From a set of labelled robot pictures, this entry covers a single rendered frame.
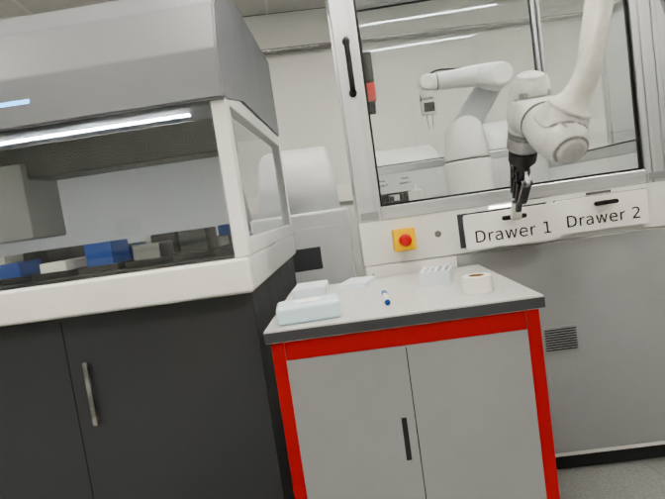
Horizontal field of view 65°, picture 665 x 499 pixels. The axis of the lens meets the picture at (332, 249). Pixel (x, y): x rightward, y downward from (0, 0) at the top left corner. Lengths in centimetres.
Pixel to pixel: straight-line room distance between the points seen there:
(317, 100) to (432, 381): 398
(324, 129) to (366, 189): 321
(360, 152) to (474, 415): 90
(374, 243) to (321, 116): 328
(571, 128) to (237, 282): 95
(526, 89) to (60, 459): 174
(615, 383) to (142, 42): 183
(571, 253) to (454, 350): 79
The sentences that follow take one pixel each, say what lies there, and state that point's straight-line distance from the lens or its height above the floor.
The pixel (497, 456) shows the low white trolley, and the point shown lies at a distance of 132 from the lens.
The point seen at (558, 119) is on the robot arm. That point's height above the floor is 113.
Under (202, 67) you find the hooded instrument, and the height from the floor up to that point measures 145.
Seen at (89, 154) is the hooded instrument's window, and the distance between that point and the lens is 168.
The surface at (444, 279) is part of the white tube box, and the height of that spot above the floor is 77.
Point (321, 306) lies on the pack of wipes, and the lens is 119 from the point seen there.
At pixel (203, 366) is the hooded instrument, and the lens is 169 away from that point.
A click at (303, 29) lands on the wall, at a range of 513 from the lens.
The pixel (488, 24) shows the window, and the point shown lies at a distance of 190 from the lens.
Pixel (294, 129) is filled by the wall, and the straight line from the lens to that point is 491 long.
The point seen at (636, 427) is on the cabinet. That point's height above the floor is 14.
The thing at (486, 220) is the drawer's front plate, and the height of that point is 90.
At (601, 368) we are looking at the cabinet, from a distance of 201.
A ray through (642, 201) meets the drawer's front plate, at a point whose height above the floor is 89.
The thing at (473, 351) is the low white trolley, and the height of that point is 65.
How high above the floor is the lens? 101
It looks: 5 degrees down
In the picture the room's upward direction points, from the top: 8 degrees counter-clockwise
